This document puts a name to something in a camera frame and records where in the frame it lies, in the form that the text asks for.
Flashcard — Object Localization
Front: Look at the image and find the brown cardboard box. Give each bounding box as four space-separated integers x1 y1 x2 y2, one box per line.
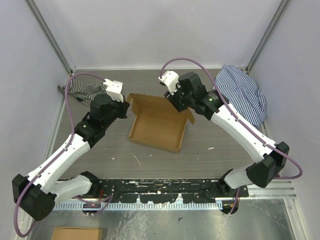
127 93 195 154

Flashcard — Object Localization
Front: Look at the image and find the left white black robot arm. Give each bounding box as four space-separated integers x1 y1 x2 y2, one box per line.
12 93 130 222

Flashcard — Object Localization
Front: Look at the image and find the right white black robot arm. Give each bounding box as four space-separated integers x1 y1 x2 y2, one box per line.
159 71 290 198

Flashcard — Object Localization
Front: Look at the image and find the small cardboard box foreground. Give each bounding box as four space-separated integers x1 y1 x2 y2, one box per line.
51 227 103 240

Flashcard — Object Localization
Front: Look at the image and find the black white striped cloth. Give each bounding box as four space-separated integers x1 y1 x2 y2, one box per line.
68 77 107 107

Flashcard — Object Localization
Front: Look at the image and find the blue white striped cloth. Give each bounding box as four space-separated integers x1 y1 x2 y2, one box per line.
215 65 267 128

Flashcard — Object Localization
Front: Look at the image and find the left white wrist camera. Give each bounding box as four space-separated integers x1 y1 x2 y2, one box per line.
103 78 125 103

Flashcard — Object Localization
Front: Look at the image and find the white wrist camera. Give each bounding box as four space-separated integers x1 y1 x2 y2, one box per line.
158 70 179 95
103 78 125 103

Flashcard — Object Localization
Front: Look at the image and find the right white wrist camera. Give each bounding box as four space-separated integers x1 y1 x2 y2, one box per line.
158 70 179 95

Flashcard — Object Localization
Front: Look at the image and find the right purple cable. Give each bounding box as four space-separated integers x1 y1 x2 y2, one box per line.
159 57 304 216

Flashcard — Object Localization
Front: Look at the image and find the purple cable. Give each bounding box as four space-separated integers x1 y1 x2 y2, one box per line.
159 57 304 216
13 72 107 238

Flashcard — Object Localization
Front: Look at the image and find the left aluminium frame post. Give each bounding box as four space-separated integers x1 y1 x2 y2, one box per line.
25 0 76 75

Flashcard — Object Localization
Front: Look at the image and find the aluminium frame post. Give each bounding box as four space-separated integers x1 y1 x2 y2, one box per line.
245 0 291 74
25 0 76 75

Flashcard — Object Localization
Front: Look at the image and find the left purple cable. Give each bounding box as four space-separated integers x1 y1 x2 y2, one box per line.
13 72 107 238

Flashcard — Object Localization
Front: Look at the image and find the right aluminium frame post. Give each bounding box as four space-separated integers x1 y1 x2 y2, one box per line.
245 0 291 74

